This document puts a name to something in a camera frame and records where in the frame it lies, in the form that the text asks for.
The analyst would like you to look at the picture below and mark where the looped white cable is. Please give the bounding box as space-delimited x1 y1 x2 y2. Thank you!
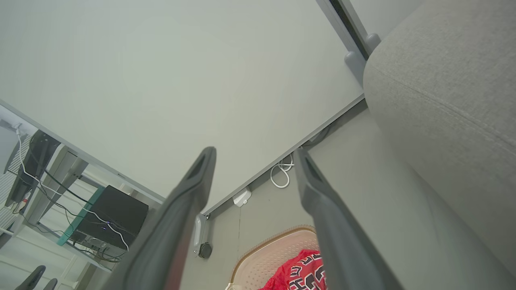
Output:
269 153 295 189

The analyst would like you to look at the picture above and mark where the wide white partition panel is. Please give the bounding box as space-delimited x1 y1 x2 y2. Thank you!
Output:
0 0 366 215

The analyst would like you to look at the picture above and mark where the teal bar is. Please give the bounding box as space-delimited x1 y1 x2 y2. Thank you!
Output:
56 186 106 246

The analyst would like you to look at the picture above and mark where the grey fabric chair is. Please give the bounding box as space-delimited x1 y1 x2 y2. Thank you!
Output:
363 0 516 278

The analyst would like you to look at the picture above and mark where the black computer tower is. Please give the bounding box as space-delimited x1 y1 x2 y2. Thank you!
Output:
75 185 149 251

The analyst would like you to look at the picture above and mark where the grey metal desk frame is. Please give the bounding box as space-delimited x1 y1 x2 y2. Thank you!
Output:
22 143 164 272

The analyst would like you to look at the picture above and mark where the cream plastic laundry basket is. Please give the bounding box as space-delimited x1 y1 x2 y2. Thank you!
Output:
226 226 323 290

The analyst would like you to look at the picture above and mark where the long white cable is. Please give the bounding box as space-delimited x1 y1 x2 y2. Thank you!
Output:
15 128 129 251

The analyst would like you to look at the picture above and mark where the narrow white partition panel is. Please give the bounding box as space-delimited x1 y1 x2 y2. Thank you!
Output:
349 0 424 41

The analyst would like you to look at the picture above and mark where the black monitor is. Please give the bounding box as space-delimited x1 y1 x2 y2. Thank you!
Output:
4 130 61 207

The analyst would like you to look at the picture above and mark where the white power strip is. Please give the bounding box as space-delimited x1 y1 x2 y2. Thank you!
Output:
233 187 252 208

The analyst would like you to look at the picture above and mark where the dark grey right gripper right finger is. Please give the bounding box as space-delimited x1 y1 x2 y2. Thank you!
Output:
295 148 404 290

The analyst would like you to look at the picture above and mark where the long grey partition foot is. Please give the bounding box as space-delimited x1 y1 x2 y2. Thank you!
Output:
193 213 208 257

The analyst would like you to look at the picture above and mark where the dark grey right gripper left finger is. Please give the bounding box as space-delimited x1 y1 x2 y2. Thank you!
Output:
101 147 217 290

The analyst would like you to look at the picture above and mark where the red cloth garment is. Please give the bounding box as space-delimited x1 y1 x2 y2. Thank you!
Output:
260 249 327 290

